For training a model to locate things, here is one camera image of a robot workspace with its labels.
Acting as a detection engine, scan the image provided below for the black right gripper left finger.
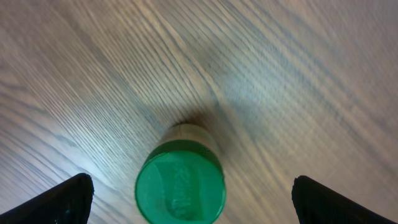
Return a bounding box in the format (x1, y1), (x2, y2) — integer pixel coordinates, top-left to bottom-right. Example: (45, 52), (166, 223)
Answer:
(1, 173), (94, 224)

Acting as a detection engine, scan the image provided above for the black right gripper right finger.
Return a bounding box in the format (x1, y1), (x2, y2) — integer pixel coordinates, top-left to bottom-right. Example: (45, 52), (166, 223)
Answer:
(292, 175), (396, 224)

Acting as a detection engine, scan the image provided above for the green lid jar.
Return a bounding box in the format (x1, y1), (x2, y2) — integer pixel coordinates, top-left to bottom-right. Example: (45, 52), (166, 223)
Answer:
(134, 124), (226, 224)

